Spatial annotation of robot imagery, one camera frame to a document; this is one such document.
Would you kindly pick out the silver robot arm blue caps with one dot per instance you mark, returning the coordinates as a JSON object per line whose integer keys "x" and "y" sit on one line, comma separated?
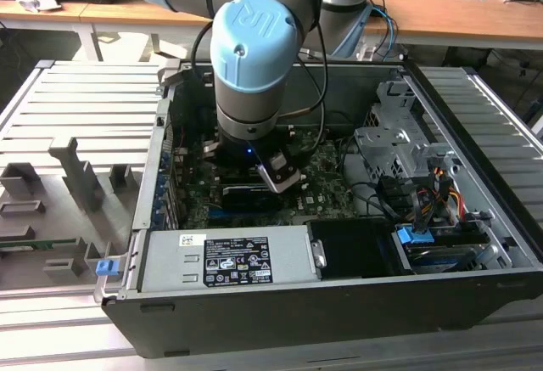
{"x": 254, "y": 40}

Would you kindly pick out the grey power supply unit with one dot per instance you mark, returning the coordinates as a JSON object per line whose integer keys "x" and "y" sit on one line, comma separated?
{"x": 169, "y": 260}

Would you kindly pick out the black open PC case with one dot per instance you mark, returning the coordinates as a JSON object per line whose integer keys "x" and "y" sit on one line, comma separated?
{"x": 297, "y": 324}

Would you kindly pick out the black graphics card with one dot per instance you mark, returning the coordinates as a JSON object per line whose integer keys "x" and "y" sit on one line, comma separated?
{"x": 246, "y": 201}

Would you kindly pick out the disk drive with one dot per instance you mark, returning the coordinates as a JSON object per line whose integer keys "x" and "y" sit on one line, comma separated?
{"x": 441, "y": 256}

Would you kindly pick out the silver metal disk bay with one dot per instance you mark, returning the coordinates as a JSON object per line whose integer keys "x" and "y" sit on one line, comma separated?
{"x": 382, "y": 142}

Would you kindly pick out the wooden desk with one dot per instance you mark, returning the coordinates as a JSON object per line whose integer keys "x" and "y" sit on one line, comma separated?
{"x": 445, "y": 18}
{"x": 42, "y": 14}

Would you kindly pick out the green RAM stick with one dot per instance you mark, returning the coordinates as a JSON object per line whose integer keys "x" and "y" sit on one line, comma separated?
{"x": 38, "y": 243}

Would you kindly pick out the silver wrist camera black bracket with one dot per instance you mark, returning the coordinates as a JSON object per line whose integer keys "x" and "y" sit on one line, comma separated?
{"x": 280, "y": 175}

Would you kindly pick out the green motherboard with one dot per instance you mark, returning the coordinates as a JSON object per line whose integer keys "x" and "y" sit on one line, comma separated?
{"x": 326, "y": 184}

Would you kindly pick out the blue disk carrier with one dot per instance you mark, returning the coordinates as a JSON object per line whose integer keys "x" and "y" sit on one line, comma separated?
{"x": 413, "y": 235}

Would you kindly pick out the blue plastic latch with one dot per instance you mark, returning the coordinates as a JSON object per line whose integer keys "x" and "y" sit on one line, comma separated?
{"x": 107, "y": 268}

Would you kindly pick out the grey parts rack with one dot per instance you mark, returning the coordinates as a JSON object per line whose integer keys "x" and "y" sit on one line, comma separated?
{"x": 72, "y": 201}

